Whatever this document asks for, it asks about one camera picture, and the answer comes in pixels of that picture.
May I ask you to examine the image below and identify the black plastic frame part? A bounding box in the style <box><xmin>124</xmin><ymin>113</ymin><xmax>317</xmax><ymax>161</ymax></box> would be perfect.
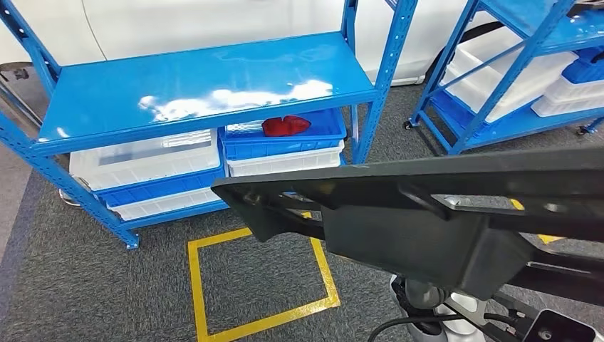
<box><xmin>211</xmin><ymin>145</ymin><xmax>604</xmax><ymax>309</ymax></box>

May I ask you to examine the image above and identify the red plastic part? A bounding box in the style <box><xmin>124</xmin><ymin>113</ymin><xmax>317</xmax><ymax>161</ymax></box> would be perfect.
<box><xmin>261</xmin><ymin>115</ymin><xmax>313</xmax><ymax>138</ymax></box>

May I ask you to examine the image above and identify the blue metal shelf rack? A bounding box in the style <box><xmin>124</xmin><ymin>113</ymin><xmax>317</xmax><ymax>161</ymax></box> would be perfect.
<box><xmin>0</xmin><ymin>0</ymin><xmax>420</xmax><ymax>250</ymax></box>

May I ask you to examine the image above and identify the blue wheeled shelf rack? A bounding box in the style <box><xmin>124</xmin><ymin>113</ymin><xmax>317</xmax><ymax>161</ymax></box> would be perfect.
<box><xmin>403</xmin><ymin>0</ymin><xmax>604</xmax><ymax>157</ymax></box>

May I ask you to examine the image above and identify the yellow floor tape square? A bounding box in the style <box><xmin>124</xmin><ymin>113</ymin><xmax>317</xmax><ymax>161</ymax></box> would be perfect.
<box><xmin>509</xmin><ymin>198</ymin><xmax>566</xmax><ymax>245</ymax></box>
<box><xmin>187</xmin><ymin>211</ymin><xmax>342</xmax><ymax>342</ymax></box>

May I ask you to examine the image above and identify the white car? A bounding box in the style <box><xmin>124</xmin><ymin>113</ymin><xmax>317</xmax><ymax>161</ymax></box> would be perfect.
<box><xmin>0</xmin><ymin>0</ymin><xmax>496</xmax><ymax>87</ymax></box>

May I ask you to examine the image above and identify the large white plastic bin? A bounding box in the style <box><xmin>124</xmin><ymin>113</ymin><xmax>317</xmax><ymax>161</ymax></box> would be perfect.
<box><xmin>441</xmin><ymin>26</ymin><xmax>580</xmax><ymax>125</ymax></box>

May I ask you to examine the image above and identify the black camera cable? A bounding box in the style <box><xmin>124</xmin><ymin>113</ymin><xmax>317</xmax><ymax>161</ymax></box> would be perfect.
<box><xmin>367</xmin><ymin>313</ymin><xmax>520</xmax><ymax>342</ymax></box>

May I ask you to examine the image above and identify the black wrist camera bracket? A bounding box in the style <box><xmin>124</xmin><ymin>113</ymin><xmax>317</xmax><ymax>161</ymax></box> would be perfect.
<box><xmin>445</xmin><ymin>292</ymin><xmax>541</xmax><ymax>342</ymax></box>

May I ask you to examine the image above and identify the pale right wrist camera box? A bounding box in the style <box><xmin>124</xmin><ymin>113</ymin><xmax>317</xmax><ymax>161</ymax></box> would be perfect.
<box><xmin>521</xmin><ymin>309</ymin><xmax>599</xmax><ymax>342</ymax></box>

